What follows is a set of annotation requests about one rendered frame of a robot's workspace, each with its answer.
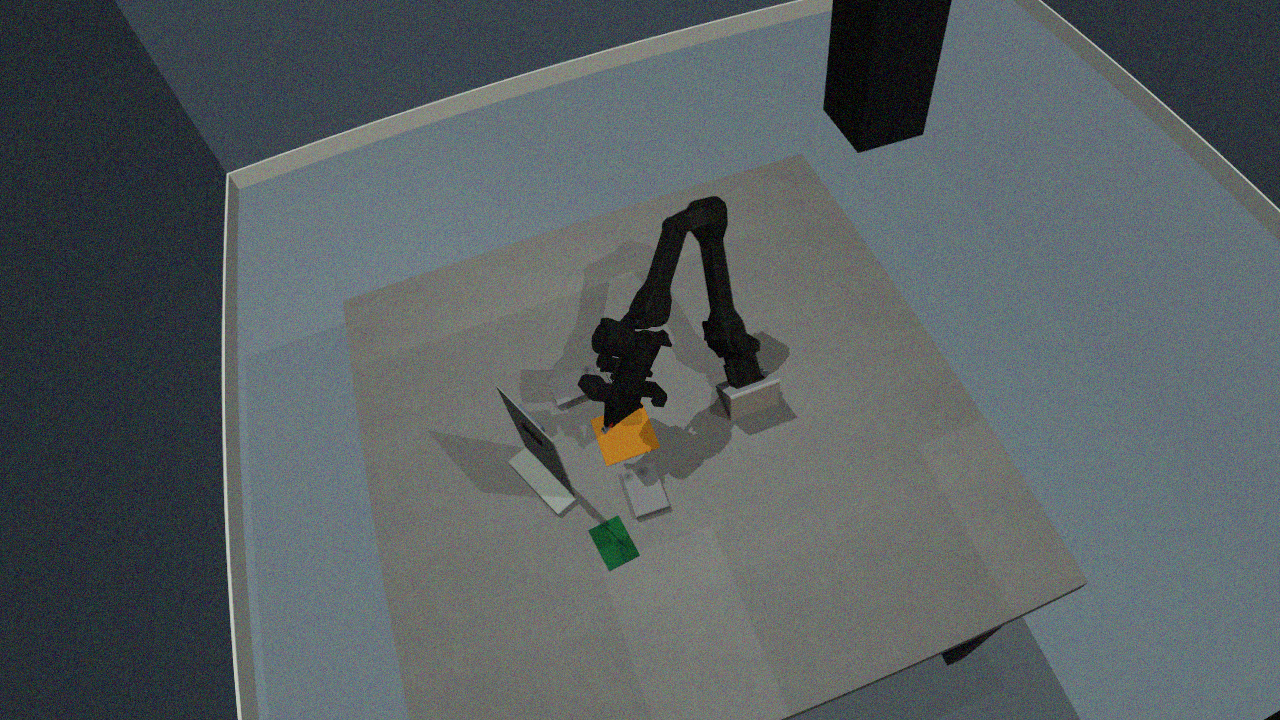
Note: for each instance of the green flat square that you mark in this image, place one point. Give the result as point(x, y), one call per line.
point(614, 543)

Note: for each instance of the orange square marking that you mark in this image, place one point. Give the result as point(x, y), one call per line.
point(631, 437)

